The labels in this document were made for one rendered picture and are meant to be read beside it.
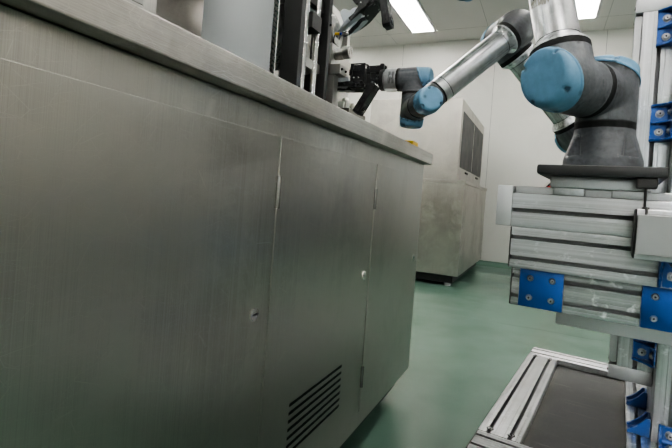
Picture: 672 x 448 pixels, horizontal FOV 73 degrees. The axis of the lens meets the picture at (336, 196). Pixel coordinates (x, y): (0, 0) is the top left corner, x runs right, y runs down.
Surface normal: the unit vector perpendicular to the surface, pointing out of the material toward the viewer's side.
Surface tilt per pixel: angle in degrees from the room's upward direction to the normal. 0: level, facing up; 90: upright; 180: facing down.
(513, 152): 90
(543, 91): 96
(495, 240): 90
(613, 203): 90
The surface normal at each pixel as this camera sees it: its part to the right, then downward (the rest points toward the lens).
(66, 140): 0.91, 0.07
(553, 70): -0.87, 0.07
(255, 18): -0.42, -0.03
